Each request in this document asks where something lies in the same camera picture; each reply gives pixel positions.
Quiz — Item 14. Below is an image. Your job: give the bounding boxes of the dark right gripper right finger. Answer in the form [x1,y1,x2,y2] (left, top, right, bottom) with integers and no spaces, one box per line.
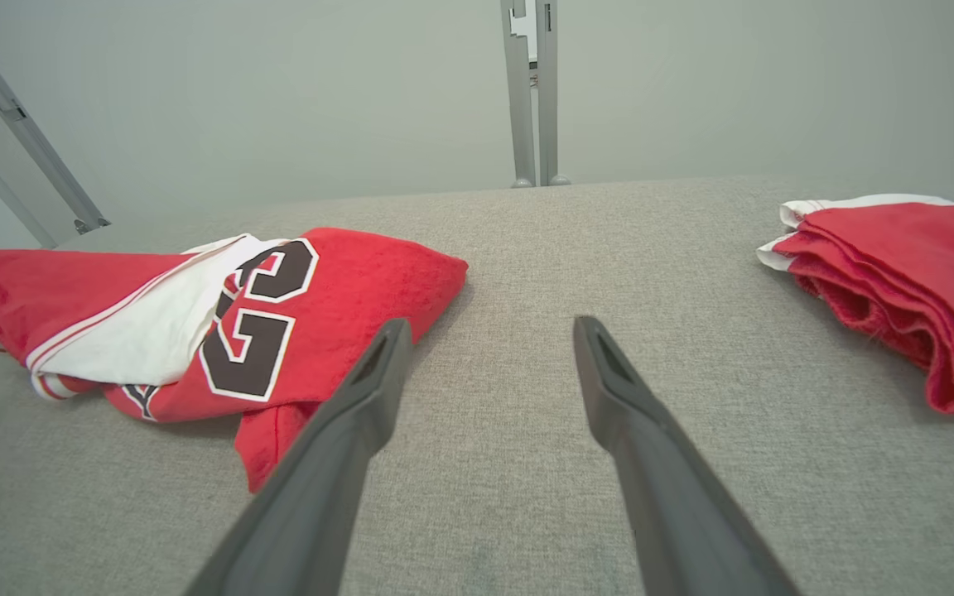
[573,315,801,596]

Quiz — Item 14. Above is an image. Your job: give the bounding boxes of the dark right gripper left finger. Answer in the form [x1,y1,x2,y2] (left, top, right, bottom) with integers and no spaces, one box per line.
[183,318,413,596]

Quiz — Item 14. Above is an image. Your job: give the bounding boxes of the red white jersey shirt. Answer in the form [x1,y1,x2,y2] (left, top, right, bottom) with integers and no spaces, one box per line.
[0,228,470,494]

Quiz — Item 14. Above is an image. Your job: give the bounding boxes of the red Bulls shorts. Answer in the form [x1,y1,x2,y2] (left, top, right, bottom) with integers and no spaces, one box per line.
[757,194,954,419]

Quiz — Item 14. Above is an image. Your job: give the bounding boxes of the grey partition post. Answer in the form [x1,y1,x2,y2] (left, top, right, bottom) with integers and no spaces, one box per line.
[500,0,537,189]
[535,0,571,186]

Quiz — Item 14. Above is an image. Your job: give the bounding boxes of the grey metal wheeled frame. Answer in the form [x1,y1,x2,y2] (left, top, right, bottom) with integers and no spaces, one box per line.
[0,4,111,249]

